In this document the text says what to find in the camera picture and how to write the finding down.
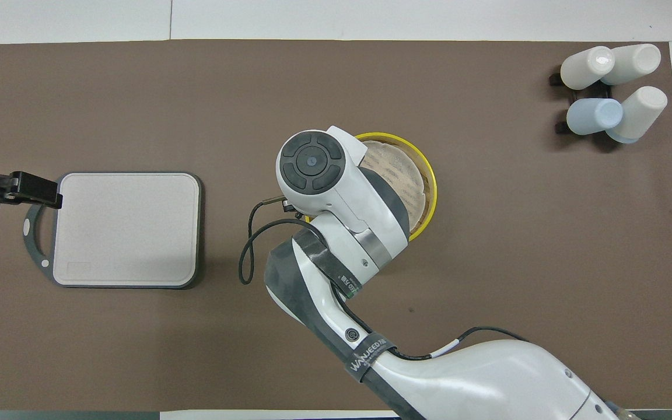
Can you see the black cup rack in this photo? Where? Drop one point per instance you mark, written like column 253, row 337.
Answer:
column 562, row 126

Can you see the white cup bluish base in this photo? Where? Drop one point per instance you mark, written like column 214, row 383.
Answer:
column 642, row 111

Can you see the perforated white steamer liner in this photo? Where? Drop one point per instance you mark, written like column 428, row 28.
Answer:
column 409, row 175

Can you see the white cutting board grey rim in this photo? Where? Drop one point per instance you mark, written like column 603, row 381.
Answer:
column 132, row 233

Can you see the brown table mat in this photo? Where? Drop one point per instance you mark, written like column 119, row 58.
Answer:
column 517, row 245

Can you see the yellow rimmed bamboo steamer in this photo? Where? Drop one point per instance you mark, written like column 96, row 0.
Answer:
column 431, row 181

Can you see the light blue plastic cup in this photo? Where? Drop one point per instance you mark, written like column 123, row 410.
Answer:
column 592, row 116

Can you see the white plastic cup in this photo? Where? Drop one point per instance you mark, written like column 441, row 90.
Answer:
column 633, row 61
column 584, row 69

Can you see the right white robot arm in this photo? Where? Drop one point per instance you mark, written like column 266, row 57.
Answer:
column 342, row 198

